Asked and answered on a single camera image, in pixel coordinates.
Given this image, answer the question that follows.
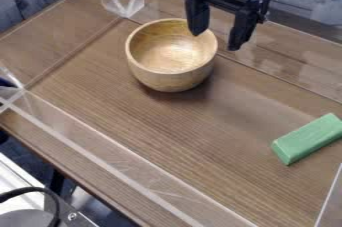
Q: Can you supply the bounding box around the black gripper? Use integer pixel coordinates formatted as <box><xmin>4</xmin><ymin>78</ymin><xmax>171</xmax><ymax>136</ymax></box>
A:
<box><xmin>185</xmin><ymin>0</ymin><xmax>273</xmax><ymax>51</ymax></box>

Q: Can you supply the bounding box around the green rectangular block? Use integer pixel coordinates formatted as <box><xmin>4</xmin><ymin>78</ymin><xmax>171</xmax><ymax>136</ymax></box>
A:
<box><xmin>271</xmin><ymin>113</ymin><xmax>342</xmax><ymax>165</ymax></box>

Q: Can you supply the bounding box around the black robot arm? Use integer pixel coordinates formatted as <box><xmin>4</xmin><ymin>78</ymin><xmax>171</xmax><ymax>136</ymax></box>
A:
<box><xmin>185</xmin><ymin>0</ymin><xmax>273</xmax><ymax>51</ymax></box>

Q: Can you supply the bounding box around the light wooden bowl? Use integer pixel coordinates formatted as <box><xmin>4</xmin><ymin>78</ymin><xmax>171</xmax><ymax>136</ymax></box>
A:
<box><xmin>126</xmin><ymin>18</ymin><xmax>218</xmax><ymax>93</ymax></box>

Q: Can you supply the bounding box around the clear acrylic front barrier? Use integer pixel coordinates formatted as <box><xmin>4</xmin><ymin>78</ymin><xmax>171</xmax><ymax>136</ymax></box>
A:
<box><xmin>0</xmin><ymin>67</ymin><xmax>258</xmax><ymax>227</ymax></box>

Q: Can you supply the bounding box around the black table leg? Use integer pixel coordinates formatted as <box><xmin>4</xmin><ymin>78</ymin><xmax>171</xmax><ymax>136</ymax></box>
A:
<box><xmin>50</xmin><ymin>170</ymin><xmax>66</xmax><ymax>195</ymax></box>

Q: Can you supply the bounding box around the clear acrylic corner bracket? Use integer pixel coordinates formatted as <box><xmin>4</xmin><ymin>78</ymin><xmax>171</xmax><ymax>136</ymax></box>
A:
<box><xmin>100</xmin><ymin>0</ymin><xmax>145</xmax><ymax>18</ymax></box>

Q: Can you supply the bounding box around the grey metal base plate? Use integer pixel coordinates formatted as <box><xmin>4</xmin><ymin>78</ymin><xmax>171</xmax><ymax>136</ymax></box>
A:
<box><xmin>0</xmin><ymin>189</ymin><xmax>100</xmax><ymax>227</ymax></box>

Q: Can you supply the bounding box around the black cable loop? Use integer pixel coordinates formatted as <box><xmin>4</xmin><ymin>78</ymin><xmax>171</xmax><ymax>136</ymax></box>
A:
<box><xmin>0</xmin><ymin>186</ymin><xmax>63</xmax><ymax>227</ymax></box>

